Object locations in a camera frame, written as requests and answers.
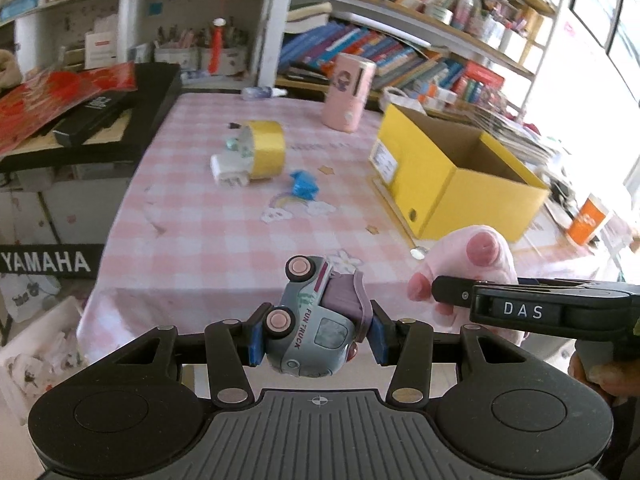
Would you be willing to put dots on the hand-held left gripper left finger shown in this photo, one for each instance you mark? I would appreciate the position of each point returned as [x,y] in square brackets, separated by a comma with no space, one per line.
[255,337]

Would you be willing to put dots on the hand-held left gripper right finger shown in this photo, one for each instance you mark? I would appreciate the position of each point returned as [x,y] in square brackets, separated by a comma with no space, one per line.
[378,345]

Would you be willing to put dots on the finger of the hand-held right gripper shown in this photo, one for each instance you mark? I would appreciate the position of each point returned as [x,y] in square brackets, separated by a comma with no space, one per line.
[450,290]

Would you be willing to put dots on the pink plush pig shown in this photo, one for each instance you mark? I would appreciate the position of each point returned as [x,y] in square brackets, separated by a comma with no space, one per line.
[475,250]

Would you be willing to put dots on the blue toy truck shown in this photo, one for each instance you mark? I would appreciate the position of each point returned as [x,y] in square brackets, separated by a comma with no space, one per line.
[310,320]

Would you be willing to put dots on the yellow cardboard box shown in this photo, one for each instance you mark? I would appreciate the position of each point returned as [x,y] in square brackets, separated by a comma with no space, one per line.
[475,195]

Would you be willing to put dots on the yellow tape roll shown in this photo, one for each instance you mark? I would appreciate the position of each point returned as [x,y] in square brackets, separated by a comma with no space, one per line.
[267,150]

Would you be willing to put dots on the person's right hand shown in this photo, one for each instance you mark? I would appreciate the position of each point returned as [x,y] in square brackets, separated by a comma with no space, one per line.
[600,375]

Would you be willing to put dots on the orange paper cup with straw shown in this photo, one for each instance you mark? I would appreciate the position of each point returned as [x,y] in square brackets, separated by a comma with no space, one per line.
[587,222]

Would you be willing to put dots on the stack of booklets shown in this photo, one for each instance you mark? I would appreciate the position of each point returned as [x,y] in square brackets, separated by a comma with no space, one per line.
[515,135]

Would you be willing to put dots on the red boxed book set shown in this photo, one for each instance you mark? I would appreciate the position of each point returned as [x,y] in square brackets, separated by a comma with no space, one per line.
[480,82]

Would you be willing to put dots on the pink humidifier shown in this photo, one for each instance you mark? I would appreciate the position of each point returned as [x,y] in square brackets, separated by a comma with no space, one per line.
[347,95]

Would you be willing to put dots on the white plastic bag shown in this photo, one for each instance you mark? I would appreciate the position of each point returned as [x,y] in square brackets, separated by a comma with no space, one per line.
[35,360]

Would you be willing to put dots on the small spray bottle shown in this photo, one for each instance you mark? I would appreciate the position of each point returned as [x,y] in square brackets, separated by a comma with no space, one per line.
[262,92]

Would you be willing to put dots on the row of leaning books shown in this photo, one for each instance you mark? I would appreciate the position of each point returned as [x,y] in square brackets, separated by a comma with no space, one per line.
[380,50]

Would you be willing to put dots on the black electric piano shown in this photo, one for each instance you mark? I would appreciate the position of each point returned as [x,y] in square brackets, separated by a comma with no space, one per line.
[145,105]

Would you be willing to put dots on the white cup of markers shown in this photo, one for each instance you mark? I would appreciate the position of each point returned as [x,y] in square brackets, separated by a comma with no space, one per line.
[512,40]

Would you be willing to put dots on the long black box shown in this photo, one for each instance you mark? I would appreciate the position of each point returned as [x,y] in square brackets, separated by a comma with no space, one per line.
[95,117]

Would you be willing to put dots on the round white tin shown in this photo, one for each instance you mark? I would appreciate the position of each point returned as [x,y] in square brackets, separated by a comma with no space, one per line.
[440,12]

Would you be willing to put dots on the tall pastel bottle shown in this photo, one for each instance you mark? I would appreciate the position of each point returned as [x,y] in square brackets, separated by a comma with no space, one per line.
[467,2]

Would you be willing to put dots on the white pen holder with pens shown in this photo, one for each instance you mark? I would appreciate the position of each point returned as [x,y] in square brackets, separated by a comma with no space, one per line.
[180,57]

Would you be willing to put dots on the red tassel ornament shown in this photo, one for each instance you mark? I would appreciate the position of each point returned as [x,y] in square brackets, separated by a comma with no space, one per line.
[217,45]

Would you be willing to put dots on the flat lying beige books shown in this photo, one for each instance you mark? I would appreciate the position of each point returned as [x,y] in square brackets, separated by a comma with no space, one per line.
[307,17]

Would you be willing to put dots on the red printed packaging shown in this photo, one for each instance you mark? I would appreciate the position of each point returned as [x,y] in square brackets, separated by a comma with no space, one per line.
[45,100]

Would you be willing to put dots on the white card with red label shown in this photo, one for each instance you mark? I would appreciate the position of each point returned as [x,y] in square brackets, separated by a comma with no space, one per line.
[100,50]

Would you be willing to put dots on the white and wood bookshelf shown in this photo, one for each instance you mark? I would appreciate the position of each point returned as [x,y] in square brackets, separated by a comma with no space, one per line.
[280,10]

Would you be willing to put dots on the white shelf unit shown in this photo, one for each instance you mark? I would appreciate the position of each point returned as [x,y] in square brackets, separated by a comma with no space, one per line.
[135,15]

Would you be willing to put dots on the beige cloth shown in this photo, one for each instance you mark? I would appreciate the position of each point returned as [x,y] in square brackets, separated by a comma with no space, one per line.
[7,67]

